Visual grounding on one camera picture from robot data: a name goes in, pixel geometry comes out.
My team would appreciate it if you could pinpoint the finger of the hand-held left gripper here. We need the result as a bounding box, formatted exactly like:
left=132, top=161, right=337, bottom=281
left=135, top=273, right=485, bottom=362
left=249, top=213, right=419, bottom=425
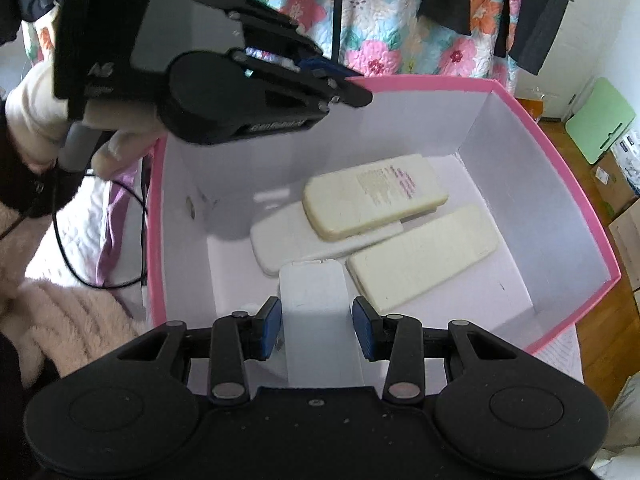
left=229, top=49, right=374, bottom=112
left=179, top=0, right=347, bottom=80

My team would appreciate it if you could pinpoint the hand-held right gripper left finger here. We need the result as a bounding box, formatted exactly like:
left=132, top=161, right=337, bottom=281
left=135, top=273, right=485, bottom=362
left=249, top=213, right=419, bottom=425
left=117, top=296, right=283, bottom=406

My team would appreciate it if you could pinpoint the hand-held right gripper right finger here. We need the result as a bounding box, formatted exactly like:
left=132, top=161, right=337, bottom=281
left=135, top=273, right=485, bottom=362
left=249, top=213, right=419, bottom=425
left=351, top=296, right=518, bottom=405

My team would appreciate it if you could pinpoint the white rectangular box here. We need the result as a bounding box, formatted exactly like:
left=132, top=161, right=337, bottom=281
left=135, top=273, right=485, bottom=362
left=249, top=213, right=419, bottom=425
left=278, top=258, right=364, bottom=389

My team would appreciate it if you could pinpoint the white case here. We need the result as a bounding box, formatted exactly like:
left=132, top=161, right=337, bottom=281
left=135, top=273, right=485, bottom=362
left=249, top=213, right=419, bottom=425
left=249, top=201, right=404, bottom=277

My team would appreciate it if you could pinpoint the cream textured case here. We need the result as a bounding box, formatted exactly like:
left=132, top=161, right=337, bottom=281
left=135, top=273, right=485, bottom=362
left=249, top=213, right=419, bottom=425
left=345, top=204, right=501, bottom=314

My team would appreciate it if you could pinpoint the cream rectangular block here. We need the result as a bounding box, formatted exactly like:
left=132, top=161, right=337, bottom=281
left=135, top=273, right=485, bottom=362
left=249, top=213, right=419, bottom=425
left=302, top=154, right=449, bottom=242

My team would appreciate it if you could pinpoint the pink cardboard box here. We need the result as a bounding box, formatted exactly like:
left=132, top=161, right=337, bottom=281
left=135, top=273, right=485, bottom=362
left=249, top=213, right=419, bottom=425
left=145, top=75, right=622, bottom=396

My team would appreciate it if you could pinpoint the person's left forearm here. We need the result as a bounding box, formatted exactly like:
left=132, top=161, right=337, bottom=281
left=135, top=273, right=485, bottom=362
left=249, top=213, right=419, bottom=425
left=0, top=105, right=81, bottom=223

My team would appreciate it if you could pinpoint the person's left hand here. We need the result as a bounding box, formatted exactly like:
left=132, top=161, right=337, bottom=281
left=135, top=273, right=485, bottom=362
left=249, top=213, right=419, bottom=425
left=5, top=60, right=169, bottom=179

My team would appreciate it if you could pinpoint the black belt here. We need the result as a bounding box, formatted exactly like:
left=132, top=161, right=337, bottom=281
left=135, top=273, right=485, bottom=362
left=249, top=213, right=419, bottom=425
left=329, top=0, right=347, bottom=63

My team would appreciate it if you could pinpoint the floral quilt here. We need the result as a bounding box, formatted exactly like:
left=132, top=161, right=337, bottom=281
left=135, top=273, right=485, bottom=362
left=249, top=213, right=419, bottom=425
left=20, top=0, right=522, bottom=92

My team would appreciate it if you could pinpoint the purple cloth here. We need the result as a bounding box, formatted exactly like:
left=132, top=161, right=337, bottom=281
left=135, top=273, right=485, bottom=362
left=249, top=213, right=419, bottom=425
left=96, top=170, right=147, bottom=287

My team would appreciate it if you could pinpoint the cream fluffy robe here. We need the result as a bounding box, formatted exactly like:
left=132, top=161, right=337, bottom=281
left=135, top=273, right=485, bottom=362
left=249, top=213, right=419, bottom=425
left=0, top=220, right=147, bottom=397

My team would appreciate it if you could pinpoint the dark grey hanging garment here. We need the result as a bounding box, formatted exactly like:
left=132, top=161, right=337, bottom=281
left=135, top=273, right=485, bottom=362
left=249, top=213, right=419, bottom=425
left=509, top=0, right=582, bottom=77

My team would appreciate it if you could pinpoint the green folding stool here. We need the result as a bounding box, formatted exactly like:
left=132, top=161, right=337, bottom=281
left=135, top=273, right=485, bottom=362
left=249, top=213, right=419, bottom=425
left=564, top=77, right=637, bottom=166

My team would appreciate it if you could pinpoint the stack of white packages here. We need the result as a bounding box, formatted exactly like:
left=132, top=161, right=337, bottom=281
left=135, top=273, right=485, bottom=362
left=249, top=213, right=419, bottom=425
left=617, top=129, right=640, bottom=197

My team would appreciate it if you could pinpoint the black cable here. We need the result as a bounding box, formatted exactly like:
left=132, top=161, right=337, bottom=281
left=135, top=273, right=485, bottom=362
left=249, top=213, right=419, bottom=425
left=51, top=160, right=149, bottom=290

